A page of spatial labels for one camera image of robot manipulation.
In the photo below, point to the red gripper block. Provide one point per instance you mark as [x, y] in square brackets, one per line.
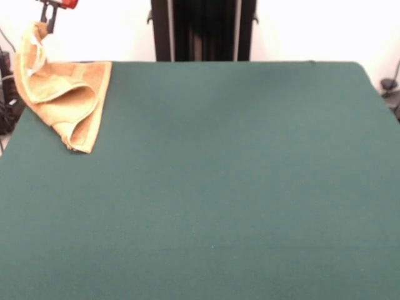
[68, 3]

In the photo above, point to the tan terry towel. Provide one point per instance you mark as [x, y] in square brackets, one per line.
[62, 106]

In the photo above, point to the black red upright adapter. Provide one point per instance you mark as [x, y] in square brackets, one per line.
[4, 62]

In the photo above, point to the black grey stand base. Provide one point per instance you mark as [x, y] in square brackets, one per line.
[389, 90]
[7, 115]

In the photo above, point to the dark green table cloth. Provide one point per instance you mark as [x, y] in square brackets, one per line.
[234, 172]

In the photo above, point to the black stand frame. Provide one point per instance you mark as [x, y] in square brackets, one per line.
[162, 31]

